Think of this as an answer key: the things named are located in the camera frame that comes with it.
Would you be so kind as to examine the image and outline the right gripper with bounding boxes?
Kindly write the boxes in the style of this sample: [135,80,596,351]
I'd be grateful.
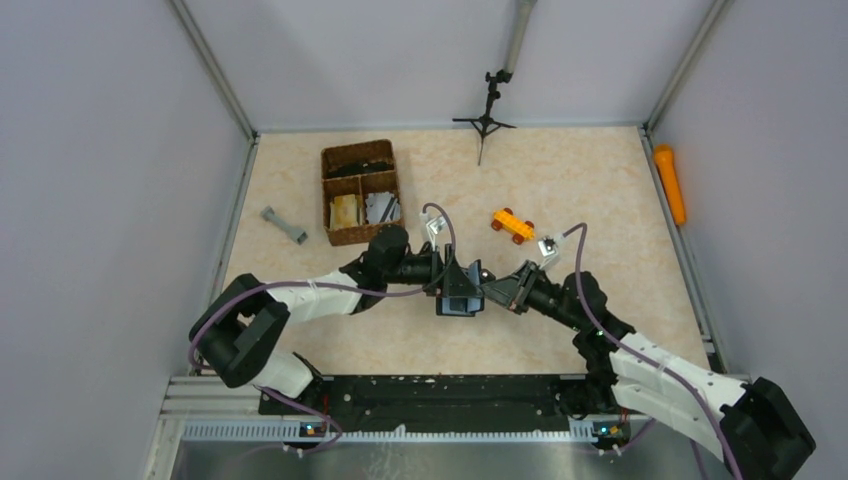
[478,259,584,331]

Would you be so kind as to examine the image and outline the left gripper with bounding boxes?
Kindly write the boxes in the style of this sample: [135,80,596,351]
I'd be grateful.
[384,244,482,298]

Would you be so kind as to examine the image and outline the brown wicker basket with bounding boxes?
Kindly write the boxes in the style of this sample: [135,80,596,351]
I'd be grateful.
[320,139,404,247]

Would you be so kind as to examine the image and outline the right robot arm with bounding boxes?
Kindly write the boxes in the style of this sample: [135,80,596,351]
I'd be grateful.
[480,261,816,479]

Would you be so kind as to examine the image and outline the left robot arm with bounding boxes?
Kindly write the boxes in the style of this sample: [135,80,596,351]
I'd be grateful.
[189,225,484,414]

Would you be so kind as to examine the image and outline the gold cards in basket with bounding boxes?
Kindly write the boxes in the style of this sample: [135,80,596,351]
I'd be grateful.
[329,194,362,230]

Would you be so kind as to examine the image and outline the orange toy brick car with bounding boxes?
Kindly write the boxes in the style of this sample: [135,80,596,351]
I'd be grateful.
[490,208,536,245]

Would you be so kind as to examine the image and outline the black mini tripod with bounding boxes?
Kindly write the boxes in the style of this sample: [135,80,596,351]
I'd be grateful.
[452,69,516,166]

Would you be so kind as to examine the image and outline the grey plastic connector piece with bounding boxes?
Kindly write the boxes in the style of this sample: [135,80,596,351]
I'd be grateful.
[260,206,308,245]

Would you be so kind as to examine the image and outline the orange flashlight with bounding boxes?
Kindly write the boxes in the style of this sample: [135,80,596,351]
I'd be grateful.
[653,144,687,226]

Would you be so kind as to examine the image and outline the grey pole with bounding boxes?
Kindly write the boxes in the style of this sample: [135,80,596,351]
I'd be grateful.
[502,0,537,77]

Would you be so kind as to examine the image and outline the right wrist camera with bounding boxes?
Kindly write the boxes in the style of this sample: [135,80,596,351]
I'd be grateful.
[537,233,566,271]

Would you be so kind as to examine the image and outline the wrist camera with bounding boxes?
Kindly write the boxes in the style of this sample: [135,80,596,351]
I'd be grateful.
[419,212,447,252]
[537,233,566,271]

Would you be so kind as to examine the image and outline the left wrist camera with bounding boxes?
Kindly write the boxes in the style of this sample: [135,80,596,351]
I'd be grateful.
[419,212,447,252]

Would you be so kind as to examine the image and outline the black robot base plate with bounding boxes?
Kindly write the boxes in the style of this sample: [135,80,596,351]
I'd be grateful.
[258,374,654,435]

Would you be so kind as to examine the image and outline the white slotted cable duct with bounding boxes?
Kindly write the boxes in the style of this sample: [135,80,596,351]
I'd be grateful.
[181,420,598,443]

